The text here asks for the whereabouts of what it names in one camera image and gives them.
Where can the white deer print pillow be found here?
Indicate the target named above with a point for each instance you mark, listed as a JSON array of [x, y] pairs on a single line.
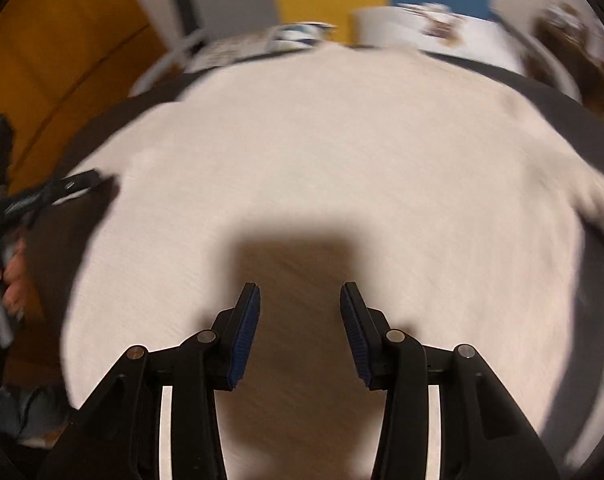
[[391, 25]]

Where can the orange wooden wardrobe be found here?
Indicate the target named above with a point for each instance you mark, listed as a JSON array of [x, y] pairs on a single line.
[[57, 35]]

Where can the brown wooden desk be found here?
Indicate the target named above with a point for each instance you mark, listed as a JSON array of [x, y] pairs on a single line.
[[591, 75]]

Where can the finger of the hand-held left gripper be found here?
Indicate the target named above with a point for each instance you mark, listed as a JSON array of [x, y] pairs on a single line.
[[67, 187]]

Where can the person's left hand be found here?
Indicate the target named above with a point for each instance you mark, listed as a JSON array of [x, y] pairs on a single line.
[[14, 280]]

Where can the geometric pattern pillow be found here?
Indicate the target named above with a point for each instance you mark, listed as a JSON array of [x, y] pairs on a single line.
[[262, 45]]

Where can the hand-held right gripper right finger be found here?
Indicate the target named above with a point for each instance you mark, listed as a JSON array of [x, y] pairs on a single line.
[[354, 340]]

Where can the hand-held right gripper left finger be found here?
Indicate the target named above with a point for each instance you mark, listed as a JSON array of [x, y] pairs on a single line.
[[244, 340]]

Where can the cream knit sweater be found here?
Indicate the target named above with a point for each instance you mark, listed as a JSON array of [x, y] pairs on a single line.
[[381, 170]]

